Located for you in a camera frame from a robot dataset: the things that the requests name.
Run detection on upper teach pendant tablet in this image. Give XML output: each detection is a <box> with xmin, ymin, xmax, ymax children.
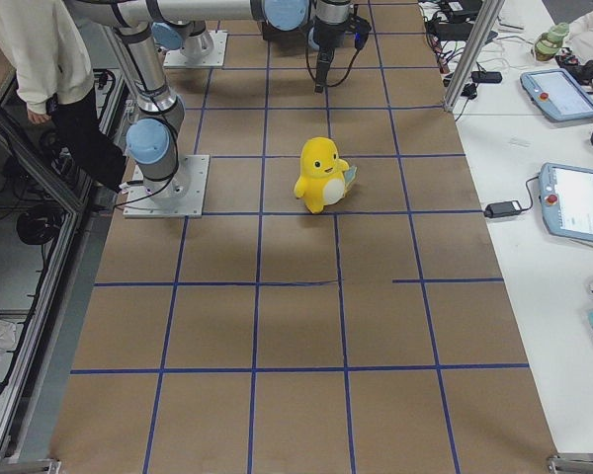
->
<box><xmin>520</xmin><ymin>68</ymin><xmax>593</xmax><ymax>122</ymax></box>

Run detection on lower teach pendant tablet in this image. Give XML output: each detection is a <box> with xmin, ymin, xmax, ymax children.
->
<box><xmin>538</xmin><ymin>163</ymin><xmax>593</xmax><ymax>244</ymax></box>

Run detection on black power adapter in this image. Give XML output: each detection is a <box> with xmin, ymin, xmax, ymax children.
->
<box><xmin>483</xmin><ymin>200</ymin><xmax>524</xmax><ymax>219</ymax></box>

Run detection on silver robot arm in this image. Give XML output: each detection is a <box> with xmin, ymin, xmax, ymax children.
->
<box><xmin>151</xmin><ymin>21</ymin><xmax>214</xmax><ymax>58</ymax></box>
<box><xmin>73</xmin><ymin>1</ymin><xmax>371</xmax><ymax>218</ymax></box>

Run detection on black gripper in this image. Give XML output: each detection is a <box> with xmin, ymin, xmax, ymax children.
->
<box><xmin>311</xmin><ymin>18</ymin><xmax>350</xmax><ymax>94</ymax></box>

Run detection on yellow plush dinosaur toy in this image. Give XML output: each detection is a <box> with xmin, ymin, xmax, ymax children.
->
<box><xmin>294</xmin><ymin>137</ymin><xmax>357</xmax><ymax>214</ymax></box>

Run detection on aluminium frame post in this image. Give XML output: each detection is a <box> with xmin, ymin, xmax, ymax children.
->
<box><xmin>443</xmin><ymin>0</ymin><xmax>504</xmax><ymax>113</ymax></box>

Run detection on person in white hoodie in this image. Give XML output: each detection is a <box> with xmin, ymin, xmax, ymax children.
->
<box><xmin>0</xmin><ymin>1</ymin><xmax>126</xmax><ymax>193</ymax></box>

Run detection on green stacked toy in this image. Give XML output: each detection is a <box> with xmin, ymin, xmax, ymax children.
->
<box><xmin>532</xmin><ymin>22</ymin><xmax>569</xmax><ymax>62</ymax></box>

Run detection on teach pendant tablet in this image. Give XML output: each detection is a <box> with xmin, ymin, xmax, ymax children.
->
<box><xmin>538</xmin><ymin>163</ymin><xmax>593</xmax><ymax>244</ymax></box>
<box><xmin>520</xmin><ymin>68</ymin><xmax>593</xmax><ymax>122</ymax></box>

